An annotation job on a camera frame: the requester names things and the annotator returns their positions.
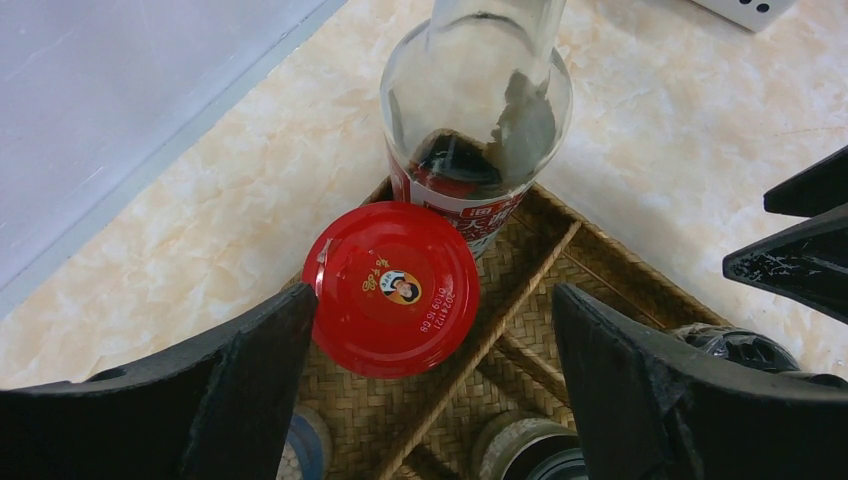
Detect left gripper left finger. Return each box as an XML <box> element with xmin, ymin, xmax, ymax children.
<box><xmin>1</xmin><ymin>283</ymin><xmax>317</xmax><ymax>479</ymax></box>

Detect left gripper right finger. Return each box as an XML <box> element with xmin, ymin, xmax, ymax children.
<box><xmin>552</xmin><ymin>284</ymin><xmax>847</xmax><ymax>479</ymax></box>

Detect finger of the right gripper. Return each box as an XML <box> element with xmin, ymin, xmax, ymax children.
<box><xmin>763</xmin><ymin>147</ymin><xmax>847</xmax><ymax>218</ymax></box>
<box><xmin>722</xmin><ymin>204</ymin><xmax>847</xmax><ymax>323</ymax></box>

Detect silver lid jar blue label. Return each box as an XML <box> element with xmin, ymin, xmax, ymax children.
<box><xmin>276</xmin><ymin>405</ymin><xmax>333</xmax><ymax>480</ymax></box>

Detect white plastic basket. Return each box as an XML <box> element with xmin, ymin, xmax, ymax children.
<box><xmin>692</xmin><ymin>0</ymin><xmax>797</xmax><ymax>32</ymax></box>

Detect woven bamboo divided tray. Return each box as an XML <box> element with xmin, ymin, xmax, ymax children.
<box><xmin>299</xmin><ymin>186</ymin><xmax>722</xmax><ymax>479</ymax></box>

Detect red lid sauce jar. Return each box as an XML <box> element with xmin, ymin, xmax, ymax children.
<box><xmin>301</xmin><ymin>201</ymin><xmax>480</xmax><ymax>379</ymax></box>

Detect tall glass sauce bottle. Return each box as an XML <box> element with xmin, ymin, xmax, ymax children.
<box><xmin>380</xmin><ymin>1</ymin><xmax>572</xmax><ymax>256</ymax></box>

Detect black cap shaker front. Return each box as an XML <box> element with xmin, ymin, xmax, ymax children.
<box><xmin>471</xmin><ymin>410</ymin><xmax>589</xmax><ymax>479</ymax></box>

